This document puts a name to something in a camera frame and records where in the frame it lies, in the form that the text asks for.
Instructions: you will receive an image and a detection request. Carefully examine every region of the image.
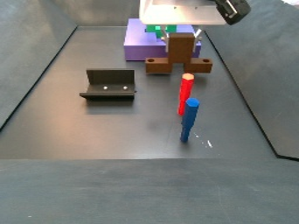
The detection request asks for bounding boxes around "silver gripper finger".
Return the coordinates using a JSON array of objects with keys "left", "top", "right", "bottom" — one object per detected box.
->
[
  {"left": 192, "top": 25, "right": 201, "bottom": 51},
  {"left": 161, "top": 27, "right": 169, "bottom": 53}
]

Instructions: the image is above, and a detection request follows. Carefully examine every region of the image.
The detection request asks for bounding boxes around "red hexagonal peg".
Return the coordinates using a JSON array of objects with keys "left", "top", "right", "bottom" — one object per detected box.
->
[{"left": 177, "top": 73, "right": 193, "bottom": 116}]

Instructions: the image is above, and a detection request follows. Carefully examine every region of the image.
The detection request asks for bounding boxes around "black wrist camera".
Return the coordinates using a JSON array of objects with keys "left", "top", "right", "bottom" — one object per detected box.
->
[{"left": 215, "top": 0, "right": 251, "bottom": 25}]

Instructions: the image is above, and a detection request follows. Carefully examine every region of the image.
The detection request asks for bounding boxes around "blue hexagonal peg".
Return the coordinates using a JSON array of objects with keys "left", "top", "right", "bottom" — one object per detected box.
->
[{"left": 180, "top": 98, "right": 200, "bottom": 143}]

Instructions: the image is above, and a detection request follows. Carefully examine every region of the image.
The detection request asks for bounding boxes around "black angle bracket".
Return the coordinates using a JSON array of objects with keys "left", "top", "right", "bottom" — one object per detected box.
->
[{"left": 78, "top": 69, "right": 136, "bottom": 100}]

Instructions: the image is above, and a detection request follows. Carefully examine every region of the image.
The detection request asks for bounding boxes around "purple slotted base board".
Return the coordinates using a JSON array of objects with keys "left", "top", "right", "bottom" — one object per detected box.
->
[{"left": 123, "top": 17, "right": 203, "bottom": 62}]

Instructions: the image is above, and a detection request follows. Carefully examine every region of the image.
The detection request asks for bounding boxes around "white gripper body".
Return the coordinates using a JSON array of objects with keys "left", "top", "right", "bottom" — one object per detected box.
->
[{"left": 139, "top": 0, "right": 225, "bottom": 25}]

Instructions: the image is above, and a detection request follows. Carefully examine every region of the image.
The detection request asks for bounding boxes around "brown T-shaped block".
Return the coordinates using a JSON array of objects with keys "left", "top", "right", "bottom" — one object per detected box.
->
[{"left": 144, "top": 32, "right": 212, "bottom": 74}]

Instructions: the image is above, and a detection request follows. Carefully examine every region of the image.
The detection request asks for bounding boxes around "green U-shaped block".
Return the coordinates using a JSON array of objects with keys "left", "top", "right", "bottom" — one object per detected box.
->
[{"left": 145, "top": 24, "right": 176, "bottom": 38}]

